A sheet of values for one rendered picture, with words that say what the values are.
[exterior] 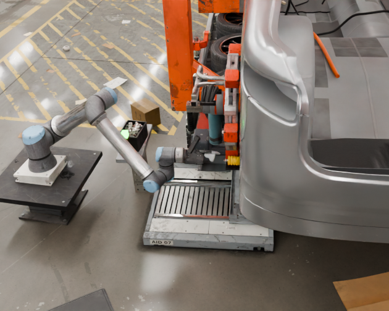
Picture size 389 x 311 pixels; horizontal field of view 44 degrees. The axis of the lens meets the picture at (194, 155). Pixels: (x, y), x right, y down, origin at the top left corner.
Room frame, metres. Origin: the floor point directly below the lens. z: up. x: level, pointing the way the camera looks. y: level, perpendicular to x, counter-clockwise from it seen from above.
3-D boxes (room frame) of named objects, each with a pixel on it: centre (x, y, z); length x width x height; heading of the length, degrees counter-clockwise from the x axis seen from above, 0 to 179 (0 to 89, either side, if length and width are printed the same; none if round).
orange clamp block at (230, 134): (2.18, -0.21, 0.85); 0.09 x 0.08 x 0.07; 172
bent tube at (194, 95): (2.41, -0.11, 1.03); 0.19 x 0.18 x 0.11; 82
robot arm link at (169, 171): (2.31, 0.18, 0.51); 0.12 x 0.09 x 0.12; 148
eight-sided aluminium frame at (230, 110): (2.50, -0.24, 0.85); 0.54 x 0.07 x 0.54; 172
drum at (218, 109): (2.51, -0.17, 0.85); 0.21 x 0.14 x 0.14; 82
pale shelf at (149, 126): (2.74, 0.40, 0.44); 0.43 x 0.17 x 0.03; 172
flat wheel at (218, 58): (4.06, -0.53, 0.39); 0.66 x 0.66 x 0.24
